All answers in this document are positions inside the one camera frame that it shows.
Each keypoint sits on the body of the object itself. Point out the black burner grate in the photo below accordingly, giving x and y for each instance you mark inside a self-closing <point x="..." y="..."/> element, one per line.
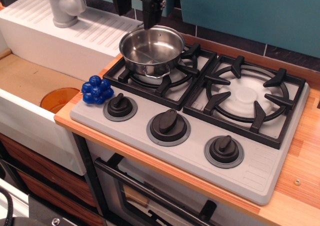
<point x="258" y="103"/>
<point x="174" y="89"/>

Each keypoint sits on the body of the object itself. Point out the wooden drawer fronts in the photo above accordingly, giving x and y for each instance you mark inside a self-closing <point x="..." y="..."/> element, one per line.
<point x="64" y="190"/>

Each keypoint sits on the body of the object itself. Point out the black stove knob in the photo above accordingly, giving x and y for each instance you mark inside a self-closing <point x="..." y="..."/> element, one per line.
<point x="224" y="152"/>
<point x="168" y="129"/>
<point x="120" y="108"/>

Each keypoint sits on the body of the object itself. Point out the black right burner grate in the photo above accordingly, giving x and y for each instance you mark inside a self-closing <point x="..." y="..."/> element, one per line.
<point x="258" y="103"/>

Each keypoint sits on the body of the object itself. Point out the black left burner grate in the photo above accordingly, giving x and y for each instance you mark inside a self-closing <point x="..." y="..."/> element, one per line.
<point x="174" y="89"/>

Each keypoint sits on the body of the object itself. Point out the grey toy faucet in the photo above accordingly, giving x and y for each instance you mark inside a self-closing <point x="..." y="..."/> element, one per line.
<point x="66" y="12"/>

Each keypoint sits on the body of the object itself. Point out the grey toy stove top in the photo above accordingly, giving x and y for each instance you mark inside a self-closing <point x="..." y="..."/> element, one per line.
<point x="254" y="179"/>

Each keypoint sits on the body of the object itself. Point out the blue toy blueberry cluster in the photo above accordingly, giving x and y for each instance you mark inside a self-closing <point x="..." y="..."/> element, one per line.
<point x="96" y="90"/>

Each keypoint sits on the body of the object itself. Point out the oven door with black handle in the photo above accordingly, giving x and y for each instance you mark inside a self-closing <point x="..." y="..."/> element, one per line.
<point x="153" y="200"/>

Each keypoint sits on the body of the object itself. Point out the black middle stove knob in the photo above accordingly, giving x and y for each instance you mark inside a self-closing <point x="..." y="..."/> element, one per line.
<point x="168" y="129"/>

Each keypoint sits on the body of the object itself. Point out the black left stove knob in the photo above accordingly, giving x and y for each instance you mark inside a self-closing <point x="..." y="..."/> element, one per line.
<point x="120" y="108"/>

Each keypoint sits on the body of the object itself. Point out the black right stove knob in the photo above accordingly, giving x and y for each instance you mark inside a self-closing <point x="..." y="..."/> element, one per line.
<point x="224" y="152"/>

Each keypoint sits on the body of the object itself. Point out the stainless steel pan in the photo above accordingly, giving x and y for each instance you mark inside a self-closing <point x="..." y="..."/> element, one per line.
<point x="153" y="52"/>

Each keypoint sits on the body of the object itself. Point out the white toy sink unit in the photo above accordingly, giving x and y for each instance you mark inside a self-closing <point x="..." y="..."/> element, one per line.
<point x="37" y="57"/>

